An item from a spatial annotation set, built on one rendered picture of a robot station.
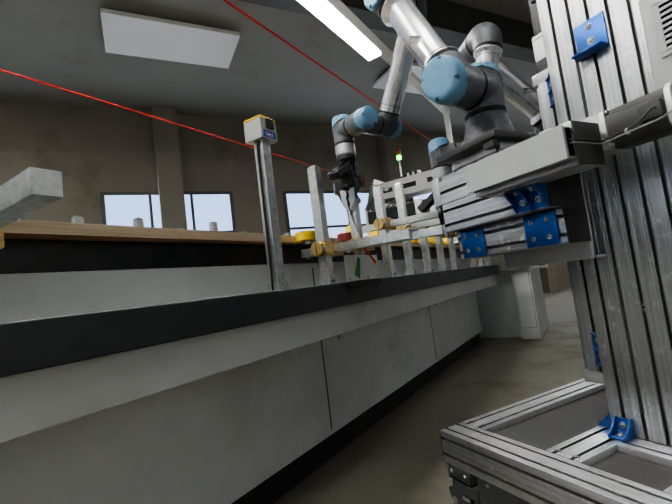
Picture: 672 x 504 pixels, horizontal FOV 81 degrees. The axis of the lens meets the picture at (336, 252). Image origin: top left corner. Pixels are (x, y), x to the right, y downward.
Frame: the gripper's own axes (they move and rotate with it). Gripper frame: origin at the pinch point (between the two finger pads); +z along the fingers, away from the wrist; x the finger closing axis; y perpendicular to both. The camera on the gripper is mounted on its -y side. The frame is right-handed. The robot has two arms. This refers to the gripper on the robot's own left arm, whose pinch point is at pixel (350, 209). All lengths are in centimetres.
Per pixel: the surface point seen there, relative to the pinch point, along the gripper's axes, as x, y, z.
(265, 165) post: 6.0, -36.0, -11.4
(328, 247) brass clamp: 5.3, -9.2, 13.2
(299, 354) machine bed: 28, -4, 51
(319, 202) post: 6.0, -10.2, -2.9
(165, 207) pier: 382, 186, -101
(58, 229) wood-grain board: 22, -85, 8
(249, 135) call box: 9.1, -38.1, -21.1
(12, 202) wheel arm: -19, -106, 13
